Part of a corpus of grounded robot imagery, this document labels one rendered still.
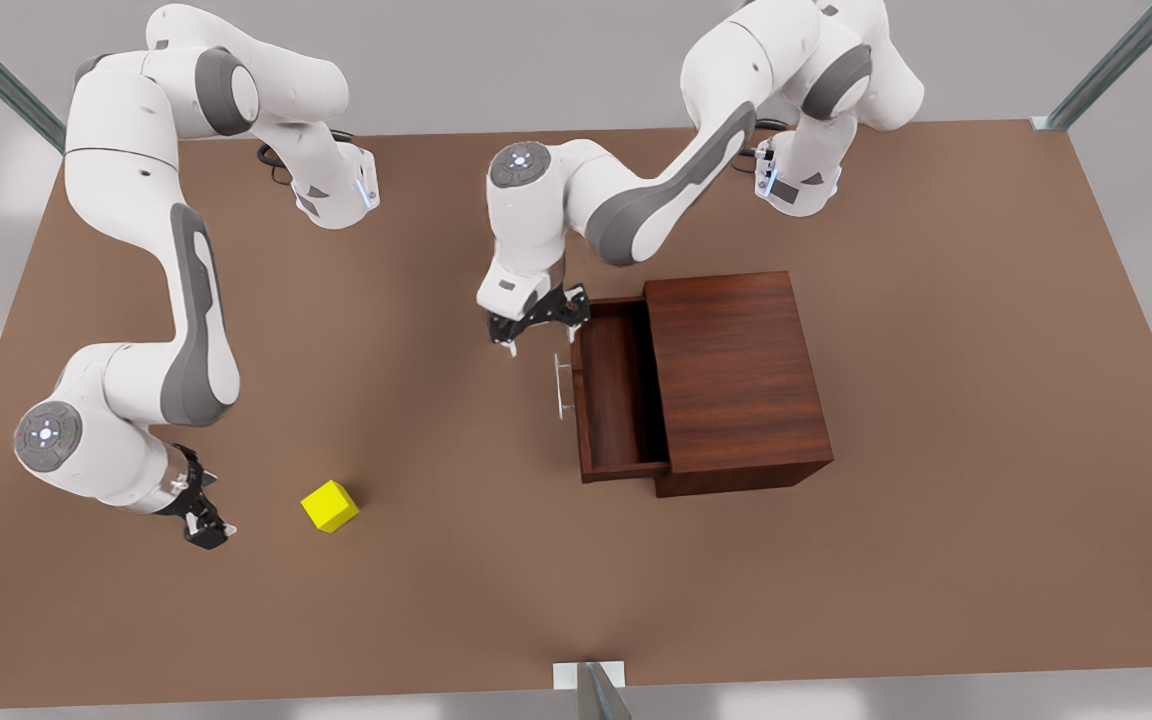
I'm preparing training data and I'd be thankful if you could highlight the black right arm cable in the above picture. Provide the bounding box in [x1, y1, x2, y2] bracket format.
[256, 127, 358, 187]

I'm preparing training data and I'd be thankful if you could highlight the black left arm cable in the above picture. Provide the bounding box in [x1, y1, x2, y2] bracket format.
[734, 117, 790, 177]

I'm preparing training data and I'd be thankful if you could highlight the dark wooden cabinet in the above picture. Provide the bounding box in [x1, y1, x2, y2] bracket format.
[643, 270, 835, 499]

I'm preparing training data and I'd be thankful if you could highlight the yellow cube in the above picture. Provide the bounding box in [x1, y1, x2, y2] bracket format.
[300, 479, 361, 534]

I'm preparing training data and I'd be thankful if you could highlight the wooden drawer with silver handle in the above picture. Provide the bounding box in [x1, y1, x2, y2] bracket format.
[553, 296, 673, 485]

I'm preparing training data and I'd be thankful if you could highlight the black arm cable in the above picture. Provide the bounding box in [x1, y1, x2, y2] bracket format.
[734, 117, 790, 177]
[256, 127, 358, 187]

